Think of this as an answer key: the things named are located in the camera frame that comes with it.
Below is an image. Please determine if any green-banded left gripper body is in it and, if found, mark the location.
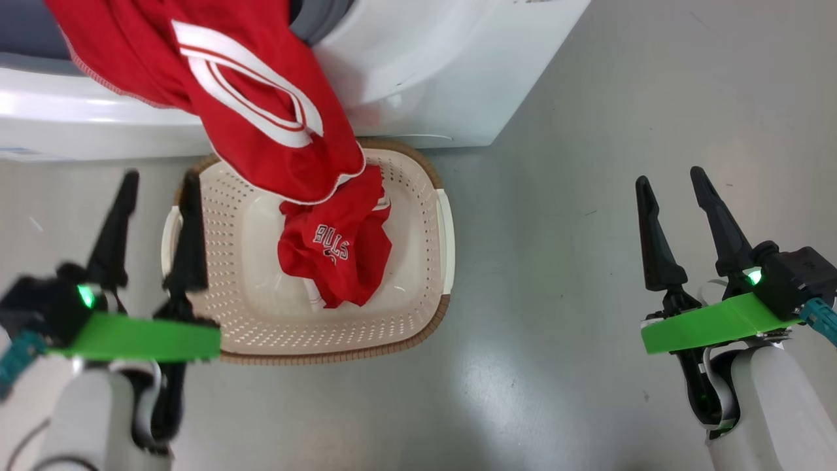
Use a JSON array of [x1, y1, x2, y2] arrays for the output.
[[49, 304, 222, 449]]

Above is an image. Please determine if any teal right gripper cable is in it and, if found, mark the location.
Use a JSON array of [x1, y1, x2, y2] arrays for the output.
[[801, 298, 837, 347]]

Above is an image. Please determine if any cream perforated laundry basket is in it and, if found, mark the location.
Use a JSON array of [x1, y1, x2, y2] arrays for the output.
[[162, 139, 455, 365]]

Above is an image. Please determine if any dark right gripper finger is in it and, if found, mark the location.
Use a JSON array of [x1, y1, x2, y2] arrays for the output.
[[636, 175, 689, 292], [690, 166, 756, 279]]

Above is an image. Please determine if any teal gripper cable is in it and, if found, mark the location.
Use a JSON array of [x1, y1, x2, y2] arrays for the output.
[[801, 298, 837, 347], [0, 329, 46, 401]]

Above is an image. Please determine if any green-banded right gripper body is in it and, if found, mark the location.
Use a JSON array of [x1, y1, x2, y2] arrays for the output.
[[641, 291, 802, 440]]

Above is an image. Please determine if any teal left gripper cable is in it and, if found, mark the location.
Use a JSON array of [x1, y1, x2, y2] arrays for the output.
[[0, 329, 46, 401]]

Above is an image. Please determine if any white front-load washing machine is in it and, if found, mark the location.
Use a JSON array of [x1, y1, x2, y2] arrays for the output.
[[0, 0, 592, 161]]

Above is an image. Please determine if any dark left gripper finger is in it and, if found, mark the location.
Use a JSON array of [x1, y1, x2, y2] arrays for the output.
[[84, 170, 141, 292], [163, 171, 210, 308]]

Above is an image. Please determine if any red and white jersey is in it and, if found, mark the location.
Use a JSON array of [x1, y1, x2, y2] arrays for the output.
[[44, 0, 393, 309]]

